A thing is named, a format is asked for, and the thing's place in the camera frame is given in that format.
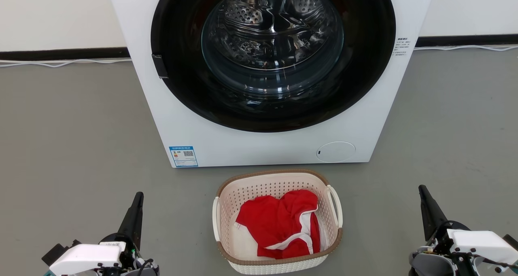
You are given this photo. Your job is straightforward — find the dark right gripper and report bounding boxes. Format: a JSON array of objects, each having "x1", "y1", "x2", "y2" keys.
[{"x1": 408, "y1": 185, "x2": 487, "y2": 276}]

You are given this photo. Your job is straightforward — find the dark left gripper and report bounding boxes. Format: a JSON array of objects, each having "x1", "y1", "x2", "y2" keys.
[{"x1": 95, "y1": 192, "x2": 159, "y2": 276}]

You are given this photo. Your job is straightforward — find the cream woven plastic laundry basket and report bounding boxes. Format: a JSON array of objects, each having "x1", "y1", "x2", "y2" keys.
[{"x1": 212, "y1": 170, "x2": 344, "y2": 275}]

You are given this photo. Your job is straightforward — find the blue white energy label sticker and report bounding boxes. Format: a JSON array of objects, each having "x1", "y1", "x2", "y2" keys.
[{"x1": 169, "y1": 146, "x2": 199, "y2": 168}]

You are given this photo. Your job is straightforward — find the round white filter cover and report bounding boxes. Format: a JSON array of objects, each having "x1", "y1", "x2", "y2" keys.
[{"x1": 316, "y1": 141, "x2": 356, "y2": 163}]

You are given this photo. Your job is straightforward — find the red garment with white trim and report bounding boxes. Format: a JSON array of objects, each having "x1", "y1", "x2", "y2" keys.
[{"x1": 236, "y1": 189, "x2": 321, "y2": 259}]

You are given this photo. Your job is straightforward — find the white front-load washing machine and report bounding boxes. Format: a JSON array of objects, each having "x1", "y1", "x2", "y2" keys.
[{"x1": 106, "y1": 0, "x2": 437, "y2": 168}]

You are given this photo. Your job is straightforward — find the round black glass washer door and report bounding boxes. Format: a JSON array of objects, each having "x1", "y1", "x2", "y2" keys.
[{"x1": 151, "y1": 0, "x2": 396, "y2": 133}]

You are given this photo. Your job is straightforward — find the black printed text sticker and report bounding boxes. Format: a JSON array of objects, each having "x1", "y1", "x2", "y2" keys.
[{"x1": 392, "y1": 36, "x2": 412, "y2": 57}]

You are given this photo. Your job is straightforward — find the thin black left gripper cable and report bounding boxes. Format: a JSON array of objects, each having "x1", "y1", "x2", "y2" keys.
[{"x1": 136, "y1": 258, "x2": 157, "y2": 276}]

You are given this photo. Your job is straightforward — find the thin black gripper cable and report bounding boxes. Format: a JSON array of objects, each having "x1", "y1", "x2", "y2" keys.
[
  {"x1": 136, "y1": 258, "x2": 157, "y2": 276},
  {"x1": 473, "y1": 257, "x2": 518, "y2": 269}
]

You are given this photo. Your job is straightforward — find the thin black right gripper cable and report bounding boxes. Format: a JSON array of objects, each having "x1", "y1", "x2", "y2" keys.
[{"x1": 473, "y1": 257, "x2": 518, "y2": 269}]

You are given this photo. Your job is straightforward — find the black door latch handle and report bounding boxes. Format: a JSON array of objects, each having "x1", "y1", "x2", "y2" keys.
[{"x1": 152, "y1": 53, "x2": 169, "y2": 79}]

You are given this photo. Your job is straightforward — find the white floor cable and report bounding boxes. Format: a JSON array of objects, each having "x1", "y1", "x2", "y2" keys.
[
  {"x1": 0, "y1": 58, "x2": 133, "y2": 68},
  {"x1": 415, "y1": 44, "x2": 518, "y2": 52}
]

